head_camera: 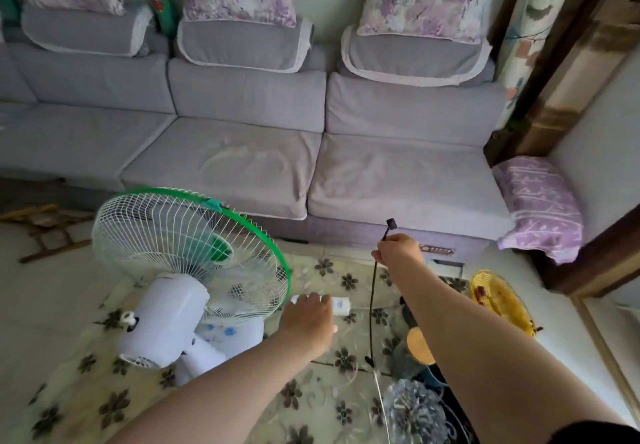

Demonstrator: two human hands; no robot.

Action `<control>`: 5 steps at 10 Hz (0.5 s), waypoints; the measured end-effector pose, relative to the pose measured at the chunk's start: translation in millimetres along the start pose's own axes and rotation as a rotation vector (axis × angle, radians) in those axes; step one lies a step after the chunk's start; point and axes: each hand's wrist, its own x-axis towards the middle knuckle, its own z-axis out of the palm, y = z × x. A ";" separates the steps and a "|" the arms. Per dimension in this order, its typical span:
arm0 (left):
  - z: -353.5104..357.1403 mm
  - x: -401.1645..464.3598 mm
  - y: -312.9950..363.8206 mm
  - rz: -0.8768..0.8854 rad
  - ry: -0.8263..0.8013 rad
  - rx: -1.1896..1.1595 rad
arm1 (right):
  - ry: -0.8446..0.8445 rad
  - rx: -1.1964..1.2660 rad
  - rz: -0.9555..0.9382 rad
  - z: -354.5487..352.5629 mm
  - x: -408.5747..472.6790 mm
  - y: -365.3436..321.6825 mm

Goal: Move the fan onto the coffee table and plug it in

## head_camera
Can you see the person's left hand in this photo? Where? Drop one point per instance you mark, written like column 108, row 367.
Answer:
column 307, row 323

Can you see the person's right hand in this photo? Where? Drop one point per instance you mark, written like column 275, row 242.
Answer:
column 400, row 256

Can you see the person's right fingers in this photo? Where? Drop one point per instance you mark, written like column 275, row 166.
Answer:
column 386, row 254

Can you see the person's left fingers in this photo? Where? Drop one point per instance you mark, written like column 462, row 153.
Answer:
column 312, row 299

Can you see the white remote control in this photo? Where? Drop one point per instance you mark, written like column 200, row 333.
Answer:
column 341, row 305

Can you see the person's right forearm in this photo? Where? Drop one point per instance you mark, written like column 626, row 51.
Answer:
column 480, row 358

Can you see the person's left forearm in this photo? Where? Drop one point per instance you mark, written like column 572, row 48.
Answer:
column 225, row 398

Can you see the round orange stool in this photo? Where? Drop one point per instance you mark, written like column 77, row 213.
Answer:
column 420, row 346

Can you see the yellow plastic basket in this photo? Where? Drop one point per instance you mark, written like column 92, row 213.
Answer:
column 500, row 301

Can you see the white fan with green rim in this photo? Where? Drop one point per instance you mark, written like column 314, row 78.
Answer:
column 190, row 269

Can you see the purple patterned folded blanket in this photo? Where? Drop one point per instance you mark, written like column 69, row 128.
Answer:
column 542, row 209

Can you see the grey fabric sofa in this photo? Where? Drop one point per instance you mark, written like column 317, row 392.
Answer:
column 250, row 134

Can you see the grey headrest cover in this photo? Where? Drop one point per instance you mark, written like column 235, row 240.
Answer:
column 245, row 44
column 85, row 31
column 415, row 59

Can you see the cream floral mat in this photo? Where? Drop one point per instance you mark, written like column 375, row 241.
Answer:
column 75, row 388

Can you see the floral curtain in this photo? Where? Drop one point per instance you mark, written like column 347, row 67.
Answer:
column 537, row 24

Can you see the black sleeve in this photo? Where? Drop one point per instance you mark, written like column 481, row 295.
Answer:
column 595, row 433

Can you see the wooden folding rack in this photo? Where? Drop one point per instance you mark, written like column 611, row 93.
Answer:
column 45, row 231

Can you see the brown wooden door frame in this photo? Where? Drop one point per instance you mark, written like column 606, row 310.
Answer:
column 575, row 84

